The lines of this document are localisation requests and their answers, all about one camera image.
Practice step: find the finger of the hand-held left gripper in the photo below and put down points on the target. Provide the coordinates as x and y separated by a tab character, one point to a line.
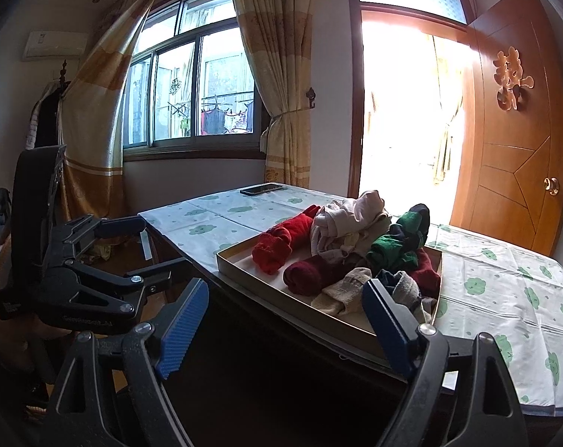
165	272
120	227

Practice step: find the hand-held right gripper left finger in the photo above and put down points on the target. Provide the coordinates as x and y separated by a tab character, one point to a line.
183	326

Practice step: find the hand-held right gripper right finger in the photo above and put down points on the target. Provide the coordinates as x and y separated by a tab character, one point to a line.
388	326

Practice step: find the grey navy socks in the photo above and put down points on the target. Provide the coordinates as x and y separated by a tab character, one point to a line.
407	291

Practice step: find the beige socks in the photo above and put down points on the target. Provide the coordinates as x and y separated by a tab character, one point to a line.
342	291

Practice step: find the green navy striped garment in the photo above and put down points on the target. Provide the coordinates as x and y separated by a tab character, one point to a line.
393	247

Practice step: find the shallow cardboard tray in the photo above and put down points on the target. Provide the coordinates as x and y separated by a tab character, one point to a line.
246	260

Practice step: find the red underwear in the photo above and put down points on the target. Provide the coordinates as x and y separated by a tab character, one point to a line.
281	242

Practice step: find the pale smooth underwear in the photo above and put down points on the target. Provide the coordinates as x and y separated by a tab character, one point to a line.
370	205

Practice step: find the dark wooden table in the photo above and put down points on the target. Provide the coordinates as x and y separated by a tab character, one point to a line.
262	335

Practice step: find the tan striped window curtain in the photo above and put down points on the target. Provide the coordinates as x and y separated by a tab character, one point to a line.
95	125
276	56

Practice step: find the white green cloud tablecloth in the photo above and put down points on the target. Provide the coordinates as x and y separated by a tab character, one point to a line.
486	288

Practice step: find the dark wooden coat rack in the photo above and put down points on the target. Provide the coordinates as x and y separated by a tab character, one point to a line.
53	116

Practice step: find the black smartphone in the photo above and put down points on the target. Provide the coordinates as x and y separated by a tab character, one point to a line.
261	189

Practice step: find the laundry on outdoor line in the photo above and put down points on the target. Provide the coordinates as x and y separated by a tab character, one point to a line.
211	121

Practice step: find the sliding glass window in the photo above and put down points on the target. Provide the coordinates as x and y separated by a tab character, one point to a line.
216	79

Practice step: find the brown wooden door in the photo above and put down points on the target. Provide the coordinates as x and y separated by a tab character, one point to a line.
509	172

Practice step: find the brass door knob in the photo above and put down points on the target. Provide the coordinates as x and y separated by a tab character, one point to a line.
551	185

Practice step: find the golden paper door decoration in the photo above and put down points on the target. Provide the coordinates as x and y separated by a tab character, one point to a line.
512	79

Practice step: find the white wall air conditioner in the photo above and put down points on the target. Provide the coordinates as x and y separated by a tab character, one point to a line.
53	44

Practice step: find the dark curtain wall hook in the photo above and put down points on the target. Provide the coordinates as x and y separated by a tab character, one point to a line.
310	95

